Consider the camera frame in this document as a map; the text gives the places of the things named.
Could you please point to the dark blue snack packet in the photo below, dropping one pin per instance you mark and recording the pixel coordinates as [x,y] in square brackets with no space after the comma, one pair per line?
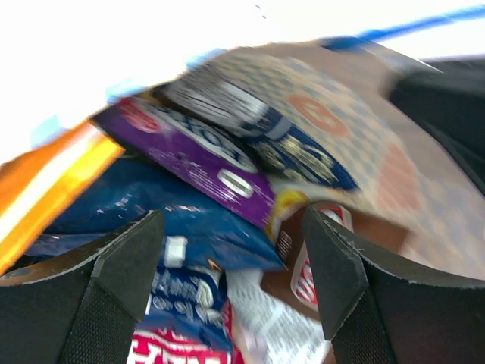
[247,103]

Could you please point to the brown Chips Ahoy bag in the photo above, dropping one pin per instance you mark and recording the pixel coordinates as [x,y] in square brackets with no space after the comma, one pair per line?
[328,249]

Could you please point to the red KitKat snack bag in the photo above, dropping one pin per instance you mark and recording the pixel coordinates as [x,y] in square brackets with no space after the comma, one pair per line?
[164,346]

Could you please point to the purple snack packet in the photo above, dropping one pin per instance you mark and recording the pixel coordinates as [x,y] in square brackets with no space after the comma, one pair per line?
[205,157]

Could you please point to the blue white cookie bag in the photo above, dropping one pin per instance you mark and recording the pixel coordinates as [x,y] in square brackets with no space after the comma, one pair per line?
[202,240]

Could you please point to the blue paper bag handle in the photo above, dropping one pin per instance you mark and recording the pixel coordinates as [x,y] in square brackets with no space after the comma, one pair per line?
[341,43]

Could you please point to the orange snack bag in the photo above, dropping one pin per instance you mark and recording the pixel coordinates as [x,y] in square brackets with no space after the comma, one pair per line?
[39,185]

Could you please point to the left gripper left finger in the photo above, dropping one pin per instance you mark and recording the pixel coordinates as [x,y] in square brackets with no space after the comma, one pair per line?
[82,306]

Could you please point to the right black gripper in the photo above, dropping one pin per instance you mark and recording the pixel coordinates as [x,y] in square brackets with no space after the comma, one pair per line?
[446,99]

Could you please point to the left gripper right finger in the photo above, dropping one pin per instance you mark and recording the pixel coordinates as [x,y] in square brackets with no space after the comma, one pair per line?
[430,316]

